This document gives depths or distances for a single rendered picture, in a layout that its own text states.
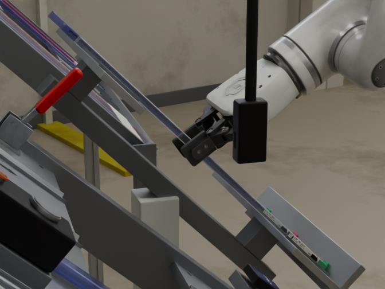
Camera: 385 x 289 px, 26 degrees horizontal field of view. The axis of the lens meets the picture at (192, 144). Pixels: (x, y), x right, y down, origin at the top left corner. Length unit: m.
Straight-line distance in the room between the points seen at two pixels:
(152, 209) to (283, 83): 0.28
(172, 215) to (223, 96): 0.22
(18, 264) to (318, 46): 0.66
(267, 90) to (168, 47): 3.85
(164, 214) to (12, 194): 0.71
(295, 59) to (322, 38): 0.04
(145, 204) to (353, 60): 0.37
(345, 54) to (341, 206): 2.42
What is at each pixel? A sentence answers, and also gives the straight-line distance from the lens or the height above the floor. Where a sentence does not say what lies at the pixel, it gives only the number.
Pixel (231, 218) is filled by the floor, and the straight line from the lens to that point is 3.32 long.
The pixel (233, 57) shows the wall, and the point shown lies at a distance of 5.22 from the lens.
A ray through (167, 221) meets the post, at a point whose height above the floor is 0.79.
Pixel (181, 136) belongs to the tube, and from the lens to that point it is 1.10.
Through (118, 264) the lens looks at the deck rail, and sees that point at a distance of 0.97.
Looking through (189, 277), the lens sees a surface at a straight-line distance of 0.97.
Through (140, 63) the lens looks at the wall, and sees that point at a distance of 4.83.
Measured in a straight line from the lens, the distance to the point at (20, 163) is 0.84.
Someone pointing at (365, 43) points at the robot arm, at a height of 1.08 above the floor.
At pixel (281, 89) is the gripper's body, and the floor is 1.01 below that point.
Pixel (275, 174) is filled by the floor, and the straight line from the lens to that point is 3.82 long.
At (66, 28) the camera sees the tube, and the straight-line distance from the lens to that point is 1.15.
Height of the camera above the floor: 1.27
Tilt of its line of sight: 17 degrees down
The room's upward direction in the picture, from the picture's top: straight up
